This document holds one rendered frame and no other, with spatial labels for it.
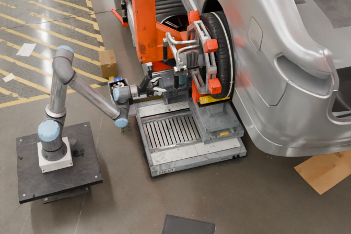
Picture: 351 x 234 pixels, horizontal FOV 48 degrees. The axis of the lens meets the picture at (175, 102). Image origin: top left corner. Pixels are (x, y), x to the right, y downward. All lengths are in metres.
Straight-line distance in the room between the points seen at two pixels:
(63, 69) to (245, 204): 1.73
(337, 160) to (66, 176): 2.25
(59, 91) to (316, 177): 2.16
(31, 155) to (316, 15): 2.47
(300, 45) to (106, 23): 3.28
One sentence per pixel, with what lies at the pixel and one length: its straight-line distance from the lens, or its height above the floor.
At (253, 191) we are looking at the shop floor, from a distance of 3.35.
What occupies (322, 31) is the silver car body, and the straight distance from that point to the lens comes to 3.25.
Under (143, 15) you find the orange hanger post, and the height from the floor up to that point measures 1.02.
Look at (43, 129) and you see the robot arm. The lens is 2.97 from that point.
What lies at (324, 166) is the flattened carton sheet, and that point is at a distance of 3.64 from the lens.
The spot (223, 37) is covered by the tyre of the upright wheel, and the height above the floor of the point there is 1.14.
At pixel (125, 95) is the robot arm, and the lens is 2.83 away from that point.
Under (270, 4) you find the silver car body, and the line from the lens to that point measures 2.20.
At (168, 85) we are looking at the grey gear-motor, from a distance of 3.49.
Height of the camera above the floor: 2.83
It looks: 47 degrees down
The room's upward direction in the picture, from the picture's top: straight up
